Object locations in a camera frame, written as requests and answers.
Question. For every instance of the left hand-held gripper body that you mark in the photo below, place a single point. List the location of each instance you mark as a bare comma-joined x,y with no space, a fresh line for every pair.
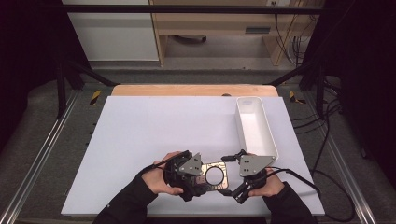
190,166

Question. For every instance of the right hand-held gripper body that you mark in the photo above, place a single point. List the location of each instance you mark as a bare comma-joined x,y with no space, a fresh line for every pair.
253,165

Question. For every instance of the metal bracket part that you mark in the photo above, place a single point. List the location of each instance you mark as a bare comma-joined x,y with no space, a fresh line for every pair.
221,169

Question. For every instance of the person's right hand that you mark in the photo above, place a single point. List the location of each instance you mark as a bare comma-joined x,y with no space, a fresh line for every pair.
271,186

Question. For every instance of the person's left hand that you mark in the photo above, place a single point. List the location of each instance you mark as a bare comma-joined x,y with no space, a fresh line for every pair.
155,180

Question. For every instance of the white oblong plastic tray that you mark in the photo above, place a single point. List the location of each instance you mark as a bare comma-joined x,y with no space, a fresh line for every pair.
257,130

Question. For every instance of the white table board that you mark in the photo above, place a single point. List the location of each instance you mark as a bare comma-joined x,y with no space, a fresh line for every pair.
155,130

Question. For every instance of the wooden table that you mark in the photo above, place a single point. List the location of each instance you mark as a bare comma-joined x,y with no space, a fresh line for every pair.
186,90

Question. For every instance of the yellow black floor tape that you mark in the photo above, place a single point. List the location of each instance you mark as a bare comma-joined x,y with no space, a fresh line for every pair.
95,97
293,97

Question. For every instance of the grey desk label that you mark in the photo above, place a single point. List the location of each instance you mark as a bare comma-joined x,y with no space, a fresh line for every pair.
257,30

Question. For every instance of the light wooden desk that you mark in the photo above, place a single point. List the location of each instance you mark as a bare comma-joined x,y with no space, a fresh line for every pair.
211,23

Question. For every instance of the black curtain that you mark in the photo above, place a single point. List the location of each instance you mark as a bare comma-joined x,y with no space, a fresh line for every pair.
367,77
25,46

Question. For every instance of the white cabinet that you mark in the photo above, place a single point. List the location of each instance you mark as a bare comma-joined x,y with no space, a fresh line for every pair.
115,34

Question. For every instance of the aluminium floor rail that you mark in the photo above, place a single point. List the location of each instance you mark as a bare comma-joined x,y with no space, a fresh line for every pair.
348,174
37,158

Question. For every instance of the black frame post with brace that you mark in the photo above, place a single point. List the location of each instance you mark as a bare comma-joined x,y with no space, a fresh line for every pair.
320,90
61,90

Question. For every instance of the black frame crossbar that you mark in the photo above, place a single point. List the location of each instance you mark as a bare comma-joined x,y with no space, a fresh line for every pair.
186,9

